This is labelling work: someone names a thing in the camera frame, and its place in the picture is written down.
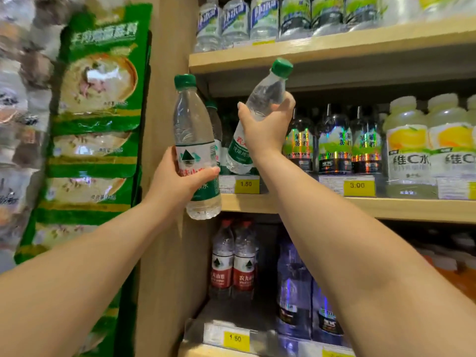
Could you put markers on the yellow citrus drink bottle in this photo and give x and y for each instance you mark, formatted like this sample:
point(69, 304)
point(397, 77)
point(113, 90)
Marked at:
point(407, 152)
point(452, 152)

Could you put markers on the person's right hand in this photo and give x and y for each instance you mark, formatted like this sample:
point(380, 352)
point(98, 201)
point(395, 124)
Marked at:
point(266, 133)

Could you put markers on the yellow price tag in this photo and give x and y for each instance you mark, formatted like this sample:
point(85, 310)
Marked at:
point(236, 339)
point(247, 185)
point(359, 187)

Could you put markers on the wooden store shelves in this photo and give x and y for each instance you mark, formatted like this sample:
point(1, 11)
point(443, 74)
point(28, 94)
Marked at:
point(334, 46)

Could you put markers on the person's right forearm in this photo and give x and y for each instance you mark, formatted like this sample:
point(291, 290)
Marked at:
point(353, 256)

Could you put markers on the strip of green food packets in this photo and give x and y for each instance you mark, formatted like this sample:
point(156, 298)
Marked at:
point(104, 40)

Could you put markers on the green white label bottle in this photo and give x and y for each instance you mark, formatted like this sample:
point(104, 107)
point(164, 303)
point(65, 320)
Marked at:
point(295, 14)
point(360, 11)
point(327, 12)

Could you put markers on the person's left hand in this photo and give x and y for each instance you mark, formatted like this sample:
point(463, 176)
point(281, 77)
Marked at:
point(174, 189)

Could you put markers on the purple blue label bottle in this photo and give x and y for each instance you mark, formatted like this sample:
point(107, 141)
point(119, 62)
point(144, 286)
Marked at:
point(293, 293)
point(329, 316)

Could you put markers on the green label water bottle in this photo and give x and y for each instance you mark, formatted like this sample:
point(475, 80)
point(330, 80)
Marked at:
point(264, 92)
point(215, 126)
point(191, 126)

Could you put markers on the blue white label bottle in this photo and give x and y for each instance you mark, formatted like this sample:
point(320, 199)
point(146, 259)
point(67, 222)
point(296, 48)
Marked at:
point(208, 25)
point(235, 22)
point(264, 18)

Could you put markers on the person's left forearm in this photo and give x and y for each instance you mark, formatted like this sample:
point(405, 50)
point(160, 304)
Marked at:
point(74, 286)

